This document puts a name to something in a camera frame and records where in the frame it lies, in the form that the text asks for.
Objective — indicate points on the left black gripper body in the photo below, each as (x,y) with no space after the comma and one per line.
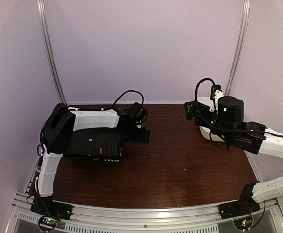
(136,136)

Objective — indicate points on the right circuit board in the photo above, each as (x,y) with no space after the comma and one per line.
(243,224)

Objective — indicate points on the circuit board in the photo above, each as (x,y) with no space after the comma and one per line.
(47,223)
(243,224)

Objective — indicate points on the aluminium post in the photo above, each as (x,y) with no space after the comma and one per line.
(49,50)
(243,28)

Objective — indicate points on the left aluminium post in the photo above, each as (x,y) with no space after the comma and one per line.
(49,50)

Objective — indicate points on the white plastic tub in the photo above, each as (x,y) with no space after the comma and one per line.
(205,130)

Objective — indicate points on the left circuit board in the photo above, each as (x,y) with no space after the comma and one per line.
(47,223)

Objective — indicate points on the black pinstriped long sleeve shirt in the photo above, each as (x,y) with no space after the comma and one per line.
(86,139)

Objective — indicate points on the aluminium front rail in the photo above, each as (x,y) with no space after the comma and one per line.
(192,219)

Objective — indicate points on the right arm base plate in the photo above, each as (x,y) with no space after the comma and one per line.
(238,208)

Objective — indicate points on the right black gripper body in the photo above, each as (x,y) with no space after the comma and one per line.
(203,109)

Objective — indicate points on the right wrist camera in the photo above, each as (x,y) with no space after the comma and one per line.
(216,94)

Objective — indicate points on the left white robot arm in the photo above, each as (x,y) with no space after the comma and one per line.
(56,135)

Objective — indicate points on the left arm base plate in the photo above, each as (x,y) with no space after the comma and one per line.
(52,209)

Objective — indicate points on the stack of shirts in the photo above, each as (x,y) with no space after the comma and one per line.
(101,153)

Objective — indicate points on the right aluminium post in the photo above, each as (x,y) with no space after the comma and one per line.
(243,28)

